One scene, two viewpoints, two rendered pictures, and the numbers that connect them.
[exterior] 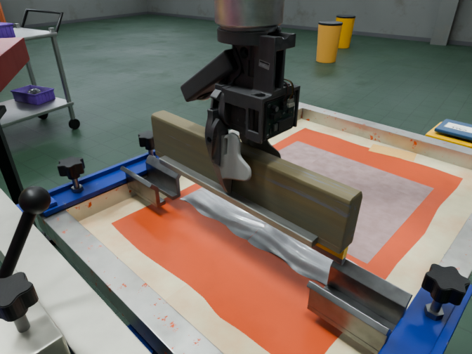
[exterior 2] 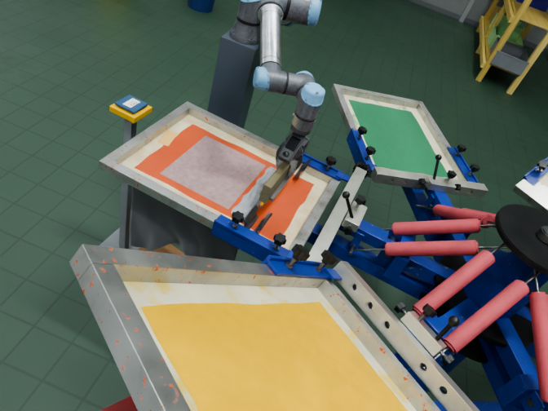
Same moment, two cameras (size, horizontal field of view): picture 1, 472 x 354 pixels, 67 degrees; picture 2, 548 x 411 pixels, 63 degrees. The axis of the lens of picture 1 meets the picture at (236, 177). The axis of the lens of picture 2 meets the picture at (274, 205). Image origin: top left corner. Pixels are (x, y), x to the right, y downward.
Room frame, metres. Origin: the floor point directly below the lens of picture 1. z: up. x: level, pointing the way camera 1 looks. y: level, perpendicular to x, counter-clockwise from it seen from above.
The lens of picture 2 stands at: (1.15, 1.13, 2.08)
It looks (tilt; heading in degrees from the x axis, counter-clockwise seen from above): 41 degrees down; 237
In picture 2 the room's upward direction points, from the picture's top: 20 degrees clockwise
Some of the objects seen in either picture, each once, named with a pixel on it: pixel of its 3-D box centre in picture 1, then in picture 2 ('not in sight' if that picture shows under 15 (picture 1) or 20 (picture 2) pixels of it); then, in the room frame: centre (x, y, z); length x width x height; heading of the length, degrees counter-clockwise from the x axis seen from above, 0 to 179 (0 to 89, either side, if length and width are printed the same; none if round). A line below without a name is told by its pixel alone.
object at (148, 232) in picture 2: not in sight; (183, 236); (0.77, -0.03, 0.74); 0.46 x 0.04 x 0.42; 137
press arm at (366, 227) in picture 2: not in sight; (364, 231); (0.18, 0.25, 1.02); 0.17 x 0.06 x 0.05; 137
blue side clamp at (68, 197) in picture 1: (119, 185); (253, 243); (0.60, 0.23, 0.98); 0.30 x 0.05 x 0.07; 137
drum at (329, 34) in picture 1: (328, 42); not in sight; (6.13, -1.50, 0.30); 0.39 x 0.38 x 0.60; 142
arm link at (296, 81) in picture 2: not in sight; (300, 86); (0.42, -0.12, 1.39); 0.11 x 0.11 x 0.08; 77
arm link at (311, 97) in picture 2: not in sight; (310, 101); (0.43, -0.02, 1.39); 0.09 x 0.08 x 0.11; 77
